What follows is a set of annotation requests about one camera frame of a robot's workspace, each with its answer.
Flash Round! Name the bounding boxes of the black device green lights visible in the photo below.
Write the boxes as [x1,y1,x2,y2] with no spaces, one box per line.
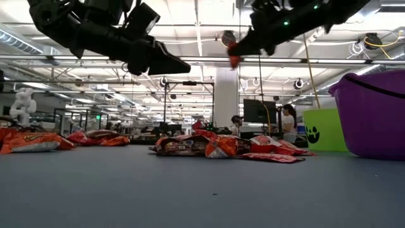
[202,123,232,136]

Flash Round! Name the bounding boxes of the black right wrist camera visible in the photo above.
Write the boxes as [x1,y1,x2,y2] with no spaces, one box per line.
[251,0,287,23]

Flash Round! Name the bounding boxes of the person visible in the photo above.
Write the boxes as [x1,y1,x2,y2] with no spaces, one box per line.
[281,103,299,145]
[229,114,245,137]

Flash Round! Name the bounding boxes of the green plastic bucket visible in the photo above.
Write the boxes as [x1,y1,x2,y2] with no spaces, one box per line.
[302,108,349,152]

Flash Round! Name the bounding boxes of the black framed glass enclosure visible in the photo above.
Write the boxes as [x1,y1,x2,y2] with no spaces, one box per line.
[53,107,110,136]

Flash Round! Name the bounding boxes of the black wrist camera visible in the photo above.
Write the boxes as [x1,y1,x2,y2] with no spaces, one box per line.
[125,2,161,38]
[251,0,287,23]

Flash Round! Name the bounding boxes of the white robot figure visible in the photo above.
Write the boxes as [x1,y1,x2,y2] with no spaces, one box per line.
[8,87,37,127]

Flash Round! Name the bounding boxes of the purple plastic bucket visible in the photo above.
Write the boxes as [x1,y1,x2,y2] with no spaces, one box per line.
[328,68,405,162]

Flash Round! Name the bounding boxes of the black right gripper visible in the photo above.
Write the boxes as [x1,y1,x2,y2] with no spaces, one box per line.
[227,18,287,57]

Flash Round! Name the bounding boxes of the white pillar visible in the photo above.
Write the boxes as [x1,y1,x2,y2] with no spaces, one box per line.
[214,67,240,136]

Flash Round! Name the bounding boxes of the orange silver Reese's pack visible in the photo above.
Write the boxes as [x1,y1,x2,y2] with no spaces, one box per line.
[0,131,63,155]

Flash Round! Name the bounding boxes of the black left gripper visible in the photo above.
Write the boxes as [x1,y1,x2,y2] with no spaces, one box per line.
[68,18,192,77]

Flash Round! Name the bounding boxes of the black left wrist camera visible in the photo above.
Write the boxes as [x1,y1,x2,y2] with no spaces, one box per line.
[125,2,161,38]

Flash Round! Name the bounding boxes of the yellow cable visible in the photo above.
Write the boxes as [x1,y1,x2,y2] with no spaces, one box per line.
[302,33,321,110]

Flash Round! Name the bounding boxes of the brown chocolate bar wrapper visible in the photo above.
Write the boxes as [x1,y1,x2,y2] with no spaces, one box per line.
[84,129,122,141]
[149,135,210,157]
[236,137,253,155]

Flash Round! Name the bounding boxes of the black frame rig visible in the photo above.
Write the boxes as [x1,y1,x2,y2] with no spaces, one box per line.
[163,80,216,137]

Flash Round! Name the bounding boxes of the black workstation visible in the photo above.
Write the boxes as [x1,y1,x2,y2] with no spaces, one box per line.
[140,122,184,140]

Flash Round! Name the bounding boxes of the black room monitor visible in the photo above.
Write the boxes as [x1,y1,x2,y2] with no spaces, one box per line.
[242,98,278,125]

